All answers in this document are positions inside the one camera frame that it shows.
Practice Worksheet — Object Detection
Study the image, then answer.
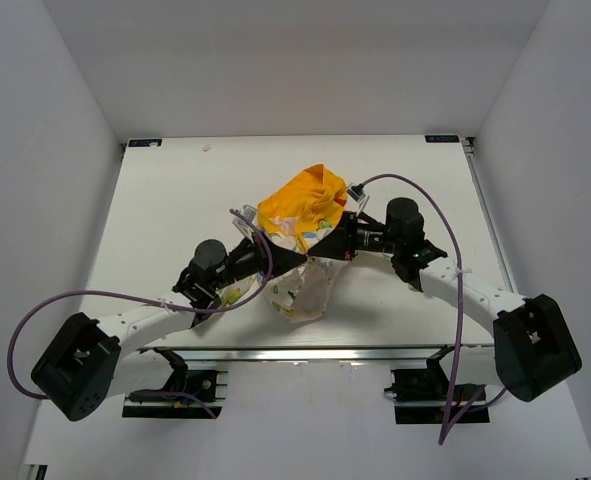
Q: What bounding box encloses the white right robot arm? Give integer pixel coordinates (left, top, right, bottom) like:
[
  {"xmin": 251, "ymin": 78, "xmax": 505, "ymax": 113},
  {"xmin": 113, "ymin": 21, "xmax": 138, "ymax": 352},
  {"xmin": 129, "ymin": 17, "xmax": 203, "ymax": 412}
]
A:
[{"xmin": 309, "ymin": 198, "xmax": 582, "ymax": 402}]

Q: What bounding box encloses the blue corner label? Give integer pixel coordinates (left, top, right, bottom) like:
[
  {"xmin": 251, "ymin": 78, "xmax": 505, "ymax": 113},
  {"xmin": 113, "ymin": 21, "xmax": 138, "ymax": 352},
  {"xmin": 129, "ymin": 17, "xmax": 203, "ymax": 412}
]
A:
[
  {"xmin": 127, "ymin": 138, "xmax": 162, "ymax": 148},
  {"xmin": 424, "ymin": 134, "xmax": 460, "ymax": 144}
]

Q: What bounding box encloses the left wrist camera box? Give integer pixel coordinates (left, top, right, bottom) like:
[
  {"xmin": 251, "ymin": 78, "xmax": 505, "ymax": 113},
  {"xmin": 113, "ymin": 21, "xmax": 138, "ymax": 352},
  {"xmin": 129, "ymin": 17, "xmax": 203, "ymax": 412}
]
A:
[{"xmin": 230, "ymin": 204, "xmax": 257, "ymax": 242}]

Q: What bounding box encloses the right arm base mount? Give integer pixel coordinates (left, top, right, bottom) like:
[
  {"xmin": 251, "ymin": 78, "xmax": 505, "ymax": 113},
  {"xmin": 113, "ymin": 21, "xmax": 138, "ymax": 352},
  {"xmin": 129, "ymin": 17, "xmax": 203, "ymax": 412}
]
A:
[{"xmin": 384, "ymin": 369, "xmax": 490, "ymax": 425}]

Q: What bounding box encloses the aluminium right side rail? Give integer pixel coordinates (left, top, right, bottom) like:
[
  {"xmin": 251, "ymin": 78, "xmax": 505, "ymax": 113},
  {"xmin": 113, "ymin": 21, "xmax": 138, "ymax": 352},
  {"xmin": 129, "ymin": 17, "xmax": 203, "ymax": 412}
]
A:
[{"xmin": 463, "ymin": 137, "xmax": 546, "ymax": 361}]

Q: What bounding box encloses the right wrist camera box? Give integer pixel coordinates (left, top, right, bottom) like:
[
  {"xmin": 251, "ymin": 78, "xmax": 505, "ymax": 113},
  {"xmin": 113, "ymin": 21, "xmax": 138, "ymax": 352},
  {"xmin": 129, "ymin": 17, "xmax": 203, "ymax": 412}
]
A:
[{"xmin": 347, "ymin": 183, "xmax": 370, "ymax": 216}]

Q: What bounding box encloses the cream dinosaur print baby jacket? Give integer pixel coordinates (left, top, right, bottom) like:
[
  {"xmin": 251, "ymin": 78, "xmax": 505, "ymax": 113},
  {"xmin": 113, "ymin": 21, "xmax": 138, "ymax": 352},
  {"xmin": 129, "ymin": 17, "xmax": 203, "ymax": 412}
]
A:
[{"xmin": 194, "ymin": 161, "xmax": 371, "ymax": 325}]

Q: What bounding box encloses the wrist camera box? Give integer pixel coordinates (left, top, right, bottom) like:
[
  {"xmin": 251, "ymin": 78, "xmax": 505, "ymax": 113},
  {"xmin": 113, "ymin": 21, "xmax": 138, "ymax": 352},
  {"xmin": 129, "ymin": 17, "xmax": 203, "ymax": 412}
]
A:
[
  {"xmin": 347, "ymin": 183, "xmax": 370, "ymax": 216},
  {"xmin": 230, "ymin": 204, "xmax": 257, "ymax": 242}
]

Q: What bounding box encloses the aluminium front table rail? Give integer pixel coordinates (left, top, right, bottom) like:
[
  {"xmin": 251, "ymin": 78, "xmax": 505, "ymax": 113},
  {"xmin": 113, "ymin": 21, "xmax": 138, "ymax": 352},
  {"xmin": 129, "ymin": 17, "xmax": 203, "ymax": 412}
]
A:
[{"xmin": 64, "ymin": 345, "xmax": 546, "ymax": 365}]

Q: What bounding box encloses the blue left corner label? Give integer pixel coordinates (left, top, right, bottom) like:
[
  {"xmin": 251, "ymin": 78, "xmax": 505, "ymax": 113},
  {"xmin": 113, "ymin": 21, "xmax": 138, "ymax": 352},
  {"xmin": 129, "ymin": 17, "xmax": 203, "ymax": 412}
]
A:
[{"xmin": 127, "ymin": 138, "xmax": 162, "ymax": 148}]

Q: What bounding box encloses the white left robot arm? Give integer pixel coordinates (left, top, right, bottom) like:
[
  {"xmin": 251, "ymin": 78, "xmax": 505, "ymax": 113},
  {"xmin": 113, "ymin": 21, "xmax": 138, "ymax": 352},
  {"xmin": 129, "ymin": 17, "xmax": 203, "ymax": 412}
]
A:
[{"xmin": 31, "ymin": 233, "xmax": 307, "ymax": 421}]

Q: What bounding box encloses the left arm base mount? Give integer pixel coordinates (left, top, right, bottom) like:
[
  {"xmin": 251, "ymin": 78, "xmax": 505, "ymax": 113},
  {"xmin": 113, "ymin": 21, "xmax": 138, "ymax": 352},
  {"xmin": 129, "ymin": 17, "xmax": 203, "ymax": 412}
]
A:
[{"xmin": 119, "ymin": 363, "xmax": 228, "ymax": 420}]

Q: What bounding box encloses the blue right corner label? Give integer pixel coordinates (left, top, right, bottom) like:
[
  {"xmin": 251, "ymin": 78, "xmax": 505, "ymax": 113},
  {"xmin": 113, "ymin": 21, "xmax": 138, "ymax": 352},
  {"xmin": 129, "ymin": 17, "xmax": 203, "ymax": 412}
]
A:
[{"xmin": 424, "ymin": 134, "xmax": 460, "ymax": 144}]

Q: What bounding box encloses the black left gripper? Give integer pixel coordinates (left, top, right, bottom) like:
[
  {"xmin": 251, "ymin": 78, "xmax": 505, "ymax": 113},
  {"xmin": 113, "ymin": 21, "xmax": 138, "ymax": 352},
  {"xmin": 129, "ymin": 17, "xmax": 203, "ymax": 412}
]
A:
[{"xmin": 211, "ymin": 231, "xmax": 307, "ymax": 292}]

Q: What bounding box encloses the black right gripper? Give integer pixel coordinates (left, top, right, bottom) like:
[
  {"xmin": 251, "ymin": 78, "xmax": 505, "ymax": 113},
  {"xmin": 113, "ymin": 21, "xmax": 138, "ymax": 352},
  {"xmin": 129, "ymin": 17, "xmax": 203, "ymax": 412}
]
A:
[{"xmin": 308, "ymin": 210, "xmax": 402, "ymax": 260}]

